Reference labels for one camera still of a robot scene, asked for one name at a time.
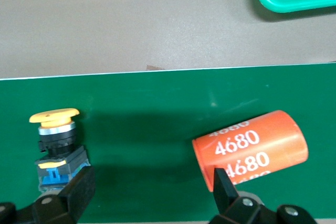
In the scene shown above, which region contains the yellow mushroom push button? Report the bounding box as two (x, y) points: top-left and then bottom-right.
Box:
(28, 108), (92, 196)

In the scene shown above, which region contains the orange 4680 cylinder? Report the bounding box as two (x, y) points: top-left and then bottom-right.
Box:
(191, 110), (309, 192)

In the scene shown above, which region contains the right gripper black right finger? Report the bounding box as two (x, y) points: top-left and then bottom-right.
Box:
(208, 167), (318, 224)

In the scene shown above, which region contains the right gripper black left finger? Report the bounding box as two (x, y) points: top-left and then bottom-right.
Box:
(0, 166), (96, 224)

